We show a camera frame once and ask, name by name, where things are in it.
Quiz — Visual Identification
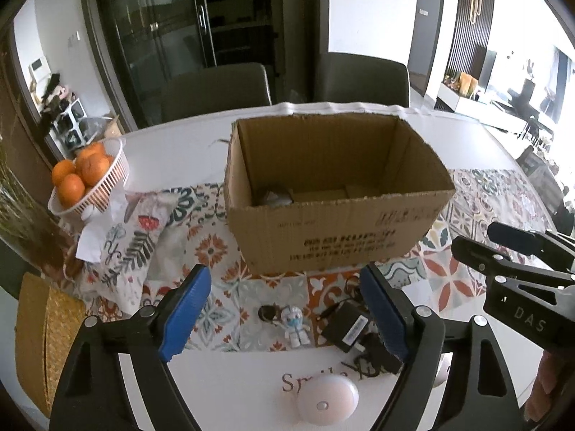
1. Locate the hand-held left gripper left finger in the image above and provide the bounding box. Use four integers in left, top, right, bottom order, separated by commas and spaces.
49, 264, 212, 431

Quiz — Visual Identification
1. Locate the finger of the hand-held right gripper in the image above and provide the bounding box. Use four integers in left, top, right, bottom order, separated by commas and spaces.
451, 235, 575, 289
487, 221, 575, 262

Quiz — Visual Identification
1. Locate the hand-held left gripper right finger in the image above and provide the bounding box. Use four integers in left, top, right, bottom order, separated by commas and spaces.
359, 263, 531, 431

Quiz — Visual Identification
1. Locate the black power adapter with cable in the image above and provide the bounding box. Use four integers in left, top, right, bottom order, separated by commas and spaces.
317, 276, 378, 353

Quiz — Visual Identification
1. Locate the black power adapter brick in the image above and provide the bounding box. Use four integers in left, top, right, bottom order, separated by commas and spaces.
357, 334, 403, 375

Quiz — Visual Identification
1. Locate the brown cardboard box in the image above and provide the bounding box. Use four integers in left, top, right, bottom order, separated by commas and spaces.
223, 114, 456, 275

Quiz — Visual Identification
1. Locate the person's right hand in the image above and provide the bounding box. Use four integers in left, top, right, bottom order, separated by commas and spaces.
522, 349, 567, 423

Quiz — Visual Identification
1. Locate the tile-patterned tablecloth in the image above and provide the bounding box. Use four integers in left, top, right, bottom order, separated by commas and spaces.
9, 101, 562, 431

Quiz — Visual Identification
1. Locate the round white night light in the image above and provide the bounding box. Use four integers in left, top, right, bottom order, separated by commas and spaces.
296, 376, 360, 426
433, 352, 450, 389

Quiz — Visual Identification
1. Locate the small white astronaut figurine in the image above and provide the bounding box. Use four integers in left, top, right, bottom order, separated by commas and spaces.
282, 305, 310, 350

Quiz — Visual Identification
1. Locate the white tissue paper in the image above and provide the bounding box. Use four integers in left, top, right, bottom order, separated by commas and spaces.
75, 191, 144, 262

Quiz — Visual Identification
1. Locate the white tv cabinet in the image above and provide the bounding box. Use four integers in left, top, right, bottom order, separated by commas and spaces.
433, 85, 540, 134

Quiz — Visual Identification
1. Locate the woven straw placemat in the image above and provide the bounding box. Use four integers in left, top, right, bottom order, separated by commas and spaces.
15, 272, 88, 418

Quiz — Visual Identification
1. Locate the orange flower arrangement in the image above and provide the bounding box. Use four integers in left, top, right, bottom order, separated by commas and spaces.
456, 72, 480, 97

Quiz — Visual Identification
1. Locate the white plastic fruit basket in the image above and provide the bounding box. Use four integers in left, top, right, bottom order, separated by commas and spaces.
48, 138, 131, 217

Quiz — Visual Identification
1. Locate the orange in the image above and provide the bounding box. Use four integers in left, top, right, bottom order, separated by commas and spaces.
80, 154, 111, 187
58, 173, 86, 209
51, 160, 77, 187
74, 142, 106, 160

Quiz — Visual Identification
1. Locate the grey dining chair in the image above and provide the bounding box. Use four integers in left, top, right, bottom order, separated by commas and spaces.
314, 52, 411, 107
161, 63, 273, 123

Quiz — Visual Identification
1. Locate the white shelf rack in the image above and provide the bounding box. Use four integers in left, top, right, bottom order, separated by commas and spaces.
49, 98, 87, 149

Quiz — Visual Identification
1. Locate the dark glass-door cabinet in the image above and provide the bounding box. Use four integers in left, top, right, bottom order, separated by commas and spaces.
78, 0, 324, 129

